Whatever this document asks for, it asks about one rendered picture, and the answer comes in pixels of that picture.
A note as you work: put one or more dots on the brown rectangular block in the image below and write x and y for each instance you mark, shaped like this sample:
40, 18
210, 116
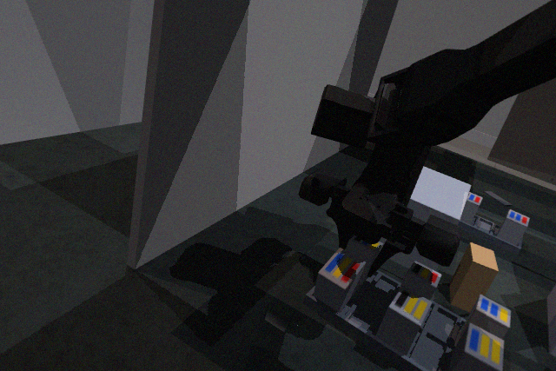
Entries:
473, 277

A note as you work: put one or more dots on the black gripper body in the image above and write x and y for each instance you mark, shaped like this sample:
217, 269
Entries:
437, 240

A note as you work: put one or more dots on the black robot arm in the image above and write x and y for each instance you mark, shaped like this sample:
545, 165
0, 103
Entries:
440, 97

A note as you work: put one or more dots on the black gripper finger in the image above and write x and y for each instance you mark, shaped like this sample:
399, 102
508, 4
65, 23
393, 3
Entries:
389, 249
343, 236

